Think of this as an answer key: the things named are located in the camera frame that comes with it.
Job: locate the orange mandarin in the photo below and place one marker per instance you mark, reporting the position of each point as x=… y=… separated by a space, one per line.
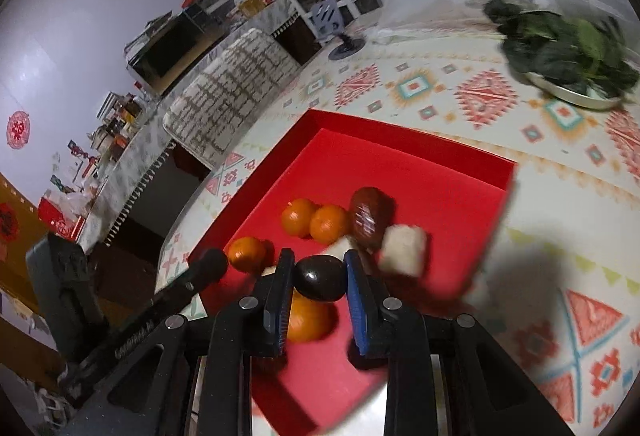
x=299 y=217
x=307 y=318
x=329 y=223
x=247 y=253

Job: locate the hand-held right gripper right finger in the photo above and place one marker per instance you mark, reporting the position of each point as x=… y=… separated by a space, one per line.
x=355 y=311

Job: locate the white peeled sugarcane piece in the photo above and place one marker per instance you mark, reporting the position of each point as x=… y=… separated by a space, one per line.
x=340 y=246
x=404 y=250

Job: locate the grey fringed table cloth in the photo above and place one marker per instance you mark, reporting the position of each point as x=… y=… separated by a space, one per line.
x=135 y=151

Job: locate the grey phone stand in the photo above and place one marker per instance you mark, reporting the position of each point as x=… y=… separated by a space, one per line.
x=327 y=16

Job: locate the patterned tablecloth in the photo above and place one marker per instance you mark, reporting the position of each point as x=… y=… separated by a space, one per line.
x=550 y=196

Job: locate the green leafy vegetables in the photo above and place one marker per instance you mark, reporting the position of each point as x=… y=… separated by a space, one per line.
x=560 y=41

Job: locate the red paper cut decoration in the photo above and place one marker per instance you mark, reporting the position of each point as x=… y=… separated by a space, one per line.
x=17 y=129

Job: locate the dark red jujube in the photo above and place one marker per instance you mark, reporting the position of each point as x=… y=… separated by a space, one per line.
x=370 y=216

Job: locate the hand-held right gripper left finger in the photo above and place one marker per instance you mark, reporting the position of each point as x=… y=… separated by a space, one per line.
x=281 y=301

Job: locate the red cardboard tray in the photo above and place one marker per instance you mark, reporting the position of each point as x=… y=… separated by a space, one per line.
x=425 y=176

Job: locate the patterned fabric chair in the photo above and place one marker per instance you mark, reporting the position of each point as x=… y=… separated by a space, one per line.
x=235 y=81

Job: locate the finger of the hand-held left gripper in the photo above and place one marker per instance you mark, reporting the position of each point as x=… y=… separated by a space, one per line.
x=200 y=273

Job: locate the dark brown chestnut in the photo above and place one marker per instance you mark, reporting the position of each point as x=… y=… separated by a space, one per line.
x=320 y=278

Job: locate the black microwave oven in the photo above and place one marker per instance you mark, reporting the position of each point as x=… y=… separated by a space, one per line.
x=165 y=51

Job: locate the white oval plate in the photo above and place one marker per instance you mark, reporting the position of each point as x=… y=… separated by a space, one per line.
x=575 y=96

